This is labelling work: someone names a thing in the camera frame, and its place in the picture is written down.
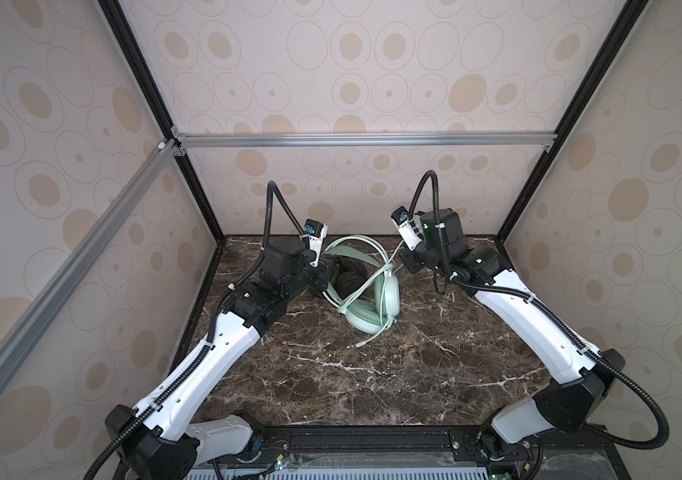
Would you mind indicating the black corner frame post right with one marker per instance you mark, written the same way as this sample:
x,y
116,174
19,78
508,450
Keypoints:
x,y
606,55

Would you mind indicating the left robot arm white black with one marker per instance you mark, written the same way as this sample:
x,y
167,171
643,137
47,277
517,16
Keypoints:
x,y
158,438

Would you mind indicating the mint green headphones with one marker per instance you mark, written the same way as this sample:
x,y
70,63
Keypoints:
x,y
375,306

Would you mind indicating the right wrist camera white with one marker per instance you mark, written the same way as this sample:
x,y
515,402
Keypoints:
x,y
407,228

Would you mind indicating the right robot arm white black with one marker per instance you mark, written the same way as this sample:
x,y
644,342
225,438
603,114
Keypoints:
x,y
577,383

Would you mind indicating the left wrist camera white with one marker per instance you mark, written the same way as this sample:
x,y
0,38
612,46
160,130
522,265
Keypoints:
x,y
315,233

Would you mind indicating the aluminium rail back horizontal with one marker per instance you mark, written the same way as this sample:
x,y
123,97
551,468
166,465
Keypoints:
x,y
377,139

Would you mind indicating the aluminium rail left diagonal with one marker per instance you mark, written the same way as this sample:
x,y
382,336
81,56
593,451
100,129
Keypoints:
x,y
20,341

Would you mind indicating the black corner frame post left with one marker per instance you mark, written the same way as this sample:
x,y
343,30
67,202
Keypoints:
x,y
118,23

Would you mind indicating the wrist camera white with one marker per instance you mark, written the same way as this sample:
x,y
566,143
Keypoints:
x,y
407,228
315,233

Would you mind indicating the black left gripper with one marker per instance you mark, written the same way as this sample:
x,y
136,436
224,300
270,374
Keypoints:
x,y
322,277

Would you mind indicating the black blue gaming headphones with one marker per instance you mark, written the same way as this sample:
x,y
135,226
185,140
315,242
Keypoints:
x,y
350,274

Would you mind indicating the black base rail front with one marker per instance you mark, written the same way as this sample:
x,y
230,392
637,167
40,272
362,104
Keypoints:
x,y
414,452

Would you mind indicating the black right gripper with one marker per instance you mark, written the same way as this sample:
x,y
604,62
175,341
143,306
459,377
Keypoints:
x,y
406,254

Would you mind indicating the black corner frame post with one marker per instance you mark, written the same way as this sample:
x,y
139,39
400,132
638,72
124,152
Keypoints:
x,y
118,23
606,55

